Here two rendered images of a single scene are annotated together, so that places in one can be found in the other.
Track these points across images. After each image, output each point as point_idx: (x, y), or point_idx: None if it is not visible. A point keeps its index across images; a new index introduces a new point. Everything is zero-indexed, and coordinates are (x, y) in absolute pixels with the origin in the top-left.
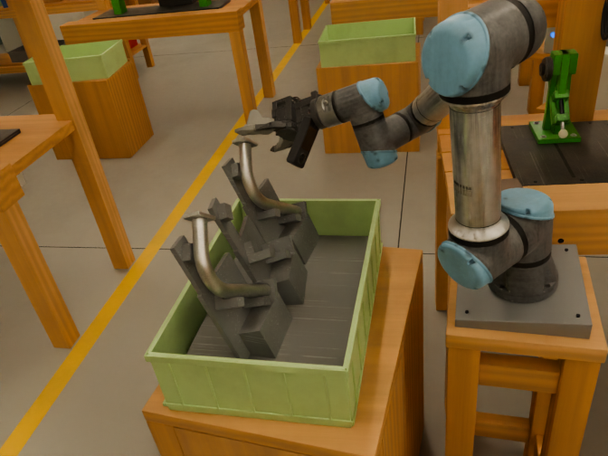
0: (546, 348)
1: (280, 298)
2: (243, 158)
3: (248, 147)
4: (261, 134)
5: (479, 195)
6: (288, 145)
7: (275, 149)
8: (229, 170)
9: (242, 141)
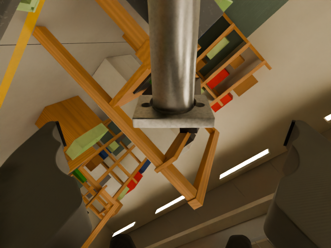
0: None
1: None
2: (197, 43)
3: (182, 97)
4: (291, 174)
5: None
6: (12, 203)
7: (55, 134)
8: (203, 0)
9: (199, 109)
